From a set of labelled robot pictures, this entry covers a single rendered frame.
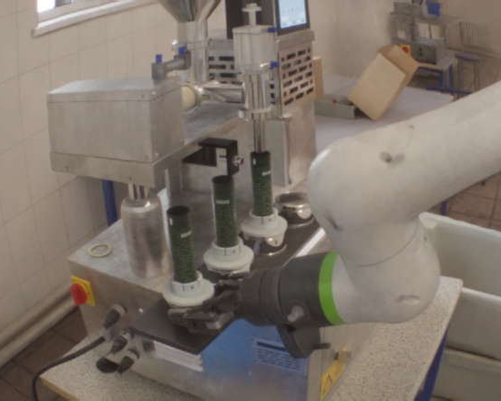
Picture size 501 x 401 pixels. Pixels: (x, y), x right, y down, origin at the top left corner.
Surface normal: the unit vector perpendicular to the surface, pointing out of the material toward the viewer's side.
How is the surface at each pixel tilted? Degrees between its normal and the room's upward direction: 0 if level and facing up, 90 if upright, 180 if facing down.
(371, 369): 0
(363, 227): 104
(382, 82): 90
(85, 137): 90
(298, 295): 65
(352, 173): 54
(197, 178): 90
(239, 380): 90
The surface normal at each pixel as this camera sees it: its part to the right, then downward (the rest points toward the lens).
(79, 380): -0.05, -0.91
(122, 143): -0.48, 0.39
